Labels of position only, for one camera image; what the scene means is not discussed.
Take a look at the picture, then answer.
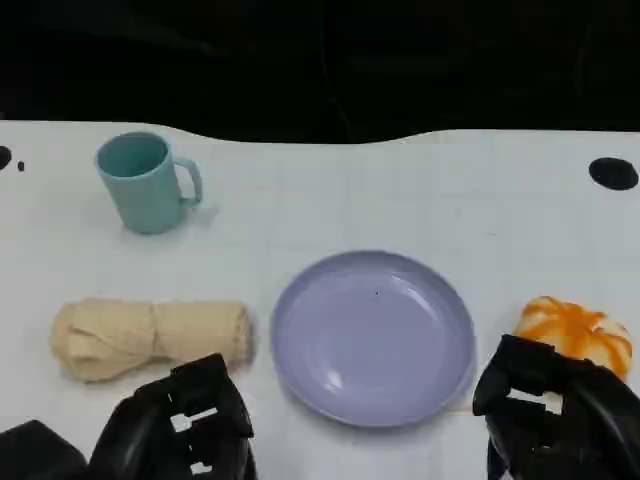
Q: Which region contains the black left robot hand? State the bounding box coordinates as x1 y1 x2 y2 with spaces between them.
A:
87 352 259 480

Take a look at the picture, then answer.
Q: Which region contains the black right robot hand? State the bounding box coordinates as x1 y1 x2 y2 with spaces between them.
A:
472 333 640 480

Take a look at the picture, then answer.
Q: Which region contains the beige towel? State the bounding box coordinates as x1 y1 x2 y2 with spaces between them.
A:
48 297 253 385

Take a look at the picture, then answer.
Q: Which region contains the orange and white bread roll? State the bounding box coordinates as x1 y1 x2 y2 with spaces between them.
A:
513 295 633 384

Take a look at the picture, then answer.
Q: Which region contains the lilac plate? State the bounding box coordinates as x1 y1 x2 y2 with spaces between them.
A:
270 249 477 429

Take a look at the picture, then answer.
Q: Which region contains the pale green mug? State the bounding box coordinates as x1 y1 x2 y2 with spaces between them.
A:
95 131 204 235

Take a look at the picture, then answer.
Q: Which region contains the round black table grommet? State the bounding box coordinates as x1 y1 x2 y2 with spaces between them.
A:
588 156 640 192

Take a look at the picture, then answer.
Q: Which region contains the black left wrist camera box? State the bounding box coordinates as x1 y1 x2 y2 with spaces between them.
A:
0 419 89 480

